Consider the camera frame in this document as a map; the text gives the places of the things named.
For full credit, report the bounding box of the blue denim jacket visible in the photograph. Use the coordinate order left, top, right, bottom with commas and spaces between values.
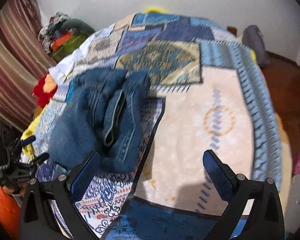
47, 68, 151, 173

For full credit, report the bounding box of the red plush toy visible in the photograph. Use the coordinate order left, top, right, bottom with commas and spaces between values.
32, 73, 58, 108

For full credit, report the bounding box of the white shirt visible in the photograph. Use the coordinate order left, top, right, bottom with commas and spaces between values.
49, 24, 115, 86

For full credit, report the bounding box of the striped red gold curtain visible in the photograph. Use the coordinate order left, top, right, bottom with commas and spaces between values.
0, 0, 55, 131

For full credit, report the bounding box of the green patterned storage box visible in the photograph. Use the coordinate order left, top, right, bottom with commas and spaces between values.
51, 34, 88, 63

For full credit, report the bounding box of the orange box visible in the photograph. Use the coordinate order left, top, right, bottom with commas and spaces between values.
51, 33, 72, 51

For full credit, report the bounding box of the blue patchwork bed quilt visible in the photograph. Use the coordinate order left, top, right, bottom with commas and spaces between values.
32, 12, 281, 239

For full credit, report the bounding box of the grey chair back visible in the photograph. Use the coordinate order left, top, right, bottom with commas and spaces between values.
242, 25, 270, 67

